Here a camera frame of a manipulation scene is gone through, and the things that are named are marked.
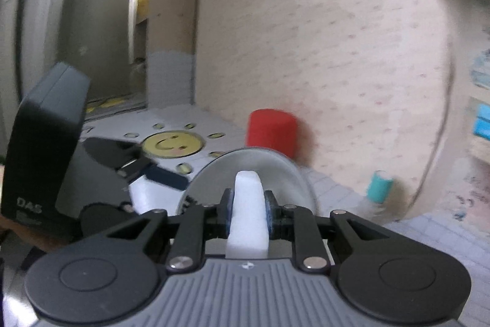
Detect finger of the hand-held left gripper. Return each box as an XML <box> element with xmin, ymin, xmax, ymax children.
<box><xmin>81</xmin><ymin>136</ymin><xmax>189</xmax><ymax>191</ymax></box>

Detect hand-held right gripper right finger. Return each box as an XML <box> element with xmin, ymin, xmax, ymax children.
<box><xmin>264</xmin><ymin>189</ymin><xmax>399</xmax><ymax>272</ymax></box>

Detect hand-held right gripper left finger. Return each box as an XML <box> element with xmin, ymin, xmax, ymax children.
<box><xmin>97</xmin><ymin>187</ymin><xmax>235</xmax><ymax>270</ymax></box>

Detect white sponge block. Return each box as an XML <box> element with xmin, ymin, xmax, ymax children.
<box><xmin>225</xmin><ymin>171</ymin><xmax>269</xmax><ymax>259</ymax></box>

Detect yellow and white bowl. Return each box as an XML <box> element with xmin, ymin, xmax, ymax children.
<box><xmin>178</xmin><ymin>147</ymin><xmax>318</xmax><ymax>220</ymax></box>

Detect white printed table mat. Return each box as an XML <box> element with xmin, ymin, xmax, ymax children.
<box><xmin>0</xmin><ymin>97</ymin><xmax>490</xmax><ymax>327</ymax></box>

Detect red cylindrical cup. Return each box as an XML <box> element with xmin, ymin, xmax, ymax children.
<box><xmin>246</xmin><ymin>108</ymin><xmax>299</xmax><ymax>159</ymax></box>

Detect teal cap small bottle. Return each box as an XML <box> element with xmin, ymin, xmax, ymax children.
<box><xmin>356</xmin><ymin>170</ymin><xmax>395</xmax><ymax>220</ymax></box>

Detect white sheer curtain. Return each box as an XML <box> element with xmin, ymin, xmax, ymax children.
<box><xmin>0</xmin><ymin>0</ymin><xmax>150</xmax><ymax>155</ymax></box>

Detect wooden side cabinet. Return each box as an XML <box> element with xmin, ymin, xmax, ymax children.
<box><xmin>130</xmin><ymin>0</ymin><xmax>209</xmax><ymax>109</ymax></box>

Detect cartoon paper note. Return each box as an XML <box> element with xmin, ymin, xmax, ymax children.
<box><xmin>455</xmin><ymin>174</ymin><xmax>490</xmax><ymax>209</ymax></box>

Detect wooden shelf unit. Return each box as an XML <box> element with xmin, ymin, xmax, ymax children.
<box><xmin>465</xmin><ymin>44</ymin><xmax>490</xmax><ymax>167</ymax></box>

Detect stack of books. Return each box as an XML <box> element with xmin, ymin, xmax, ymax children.
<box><xmin>473</xmin><ymin>105</ymin><xmax>490</xmax><ymax>140</ymax></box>

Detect clipped paper sheets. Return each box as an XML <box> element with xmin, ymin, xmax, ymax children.
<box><xmin>470</xmin><ymin>49</ymin><xmax>490</xmax><ymax>88</ymax></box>

